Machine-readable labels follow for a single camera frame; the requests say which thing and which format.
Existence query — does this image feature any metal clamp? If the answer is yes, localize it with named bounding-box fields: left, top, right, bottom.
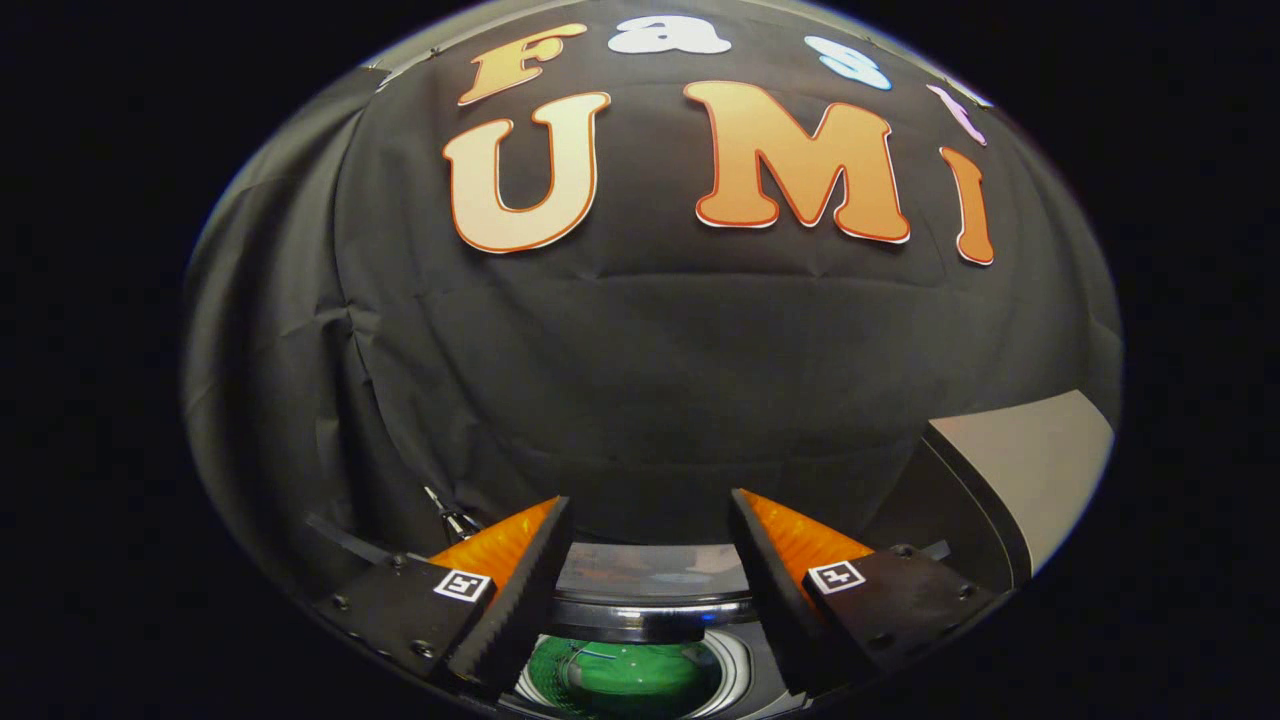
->
left=422, top=485, right=483, bottom=543

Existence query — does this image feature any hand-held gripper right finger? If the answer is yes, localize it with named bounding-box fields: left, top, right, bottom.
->
left=730, top=488, right=1001, bottom=699

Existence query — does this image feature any black backdrop cloth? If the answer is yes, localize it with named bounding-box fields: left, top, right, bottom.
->
left=182, top=0, right=1123, bottom=601

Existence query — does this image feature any grey metal cabinet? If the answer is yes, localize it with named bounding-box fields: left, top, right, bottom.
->
left=920, top=390, right=1116, bottom=591

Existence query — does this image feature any black washing machine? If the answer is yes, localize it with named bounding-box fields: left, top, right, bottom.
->
left=498, top=540, right=813, bottom=720

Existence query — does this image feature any green shirt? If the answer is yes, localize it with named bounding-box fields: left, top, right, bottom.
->
left=527, top=638, right=724, bottom=703

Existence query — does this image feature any black strap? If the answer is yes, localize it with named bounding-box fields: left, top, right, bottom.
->
left=305, top=513, right=396, bottom=568

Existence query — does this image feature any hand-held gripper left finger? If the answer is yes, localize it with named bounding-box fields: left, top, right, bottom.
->
left=310, top=495, right=576, bottom=701

